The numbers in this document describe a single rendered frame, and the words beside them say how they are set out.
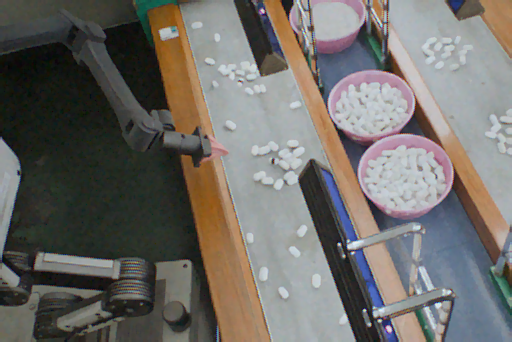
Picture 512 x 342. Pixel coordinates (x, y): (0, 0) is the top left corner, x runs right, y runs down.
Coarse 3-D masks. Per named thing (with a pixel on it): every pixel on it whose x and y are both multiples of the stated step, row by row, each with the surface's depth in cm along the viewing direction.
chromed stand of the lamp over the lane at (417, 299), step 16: (416, 224) 124; (352, 240) 123; (368, 240) 122; (384, 240) 123; (416, 240) 128; (416, 256) 134; (416, 272) 140; (416, 288) 145; (432, 288) 132; (448, 288) 116; (400, 304) 114; (416, 304) 114; (432, 304) 114; (448, 304) 119; (368, 320) 114; (384, 320) 114; (432, 320) 140; (448, 320) 125; (432, 336) 151
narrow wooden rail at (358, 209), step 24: (288, 24) 213; (288, 48) 206; (312, 96) 193; (312, 120) 188; (336, 144) 181; (336, 168) 177; (360, 192) 171; (360, 216) 167; (384, 264) 158; (384, 288) 154; (408, 336) 147
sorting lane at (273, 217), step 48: (192, 48) 215; (240, 48) 212; (240, 96) 199; (288, 96) 197; (240, 144) 188; (240, 192) 178; (288, 192) 176; (288, 240) 168; (288, 288) 159; (336, 288) 158; (288, 336) 152; (336, 336) 151
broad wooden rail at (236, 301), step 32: (160, 64) 208; (192, 64) 209; (192, 96) 198; (192, 128) 190; (192, 192) 177; (224, 192) 177; (224, 224) 169; (224, 256) 164; (224, 288) 158; (256, 288) 160; (224, 320) 153; (256, 320) 153
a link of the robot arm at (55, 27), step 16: (64, 16) 169; (0, 32) 148; (16, 32) 152; (32, 32) 156; (48, 32) 161; (64, 32) 168; (80, 32) 169; (0, 48) 147; (16, 48) 153; (80, 48) 171
